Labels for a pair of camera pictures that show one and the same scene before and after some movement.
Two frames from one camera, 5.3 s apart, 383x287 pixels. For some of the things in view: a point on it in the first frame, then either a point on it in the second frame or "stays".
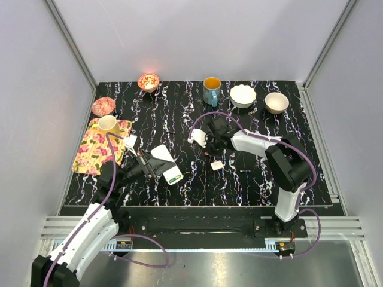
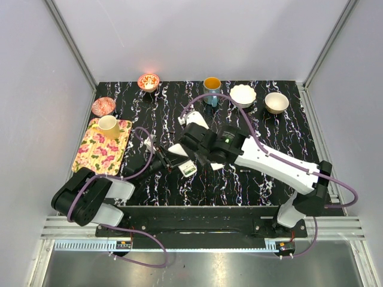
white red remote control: x=173 y=175 → x=179 y=158
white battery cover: x=217 y=165 stays
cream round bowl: x=276 y=103 stays
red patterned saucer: x=103 y=106 stays
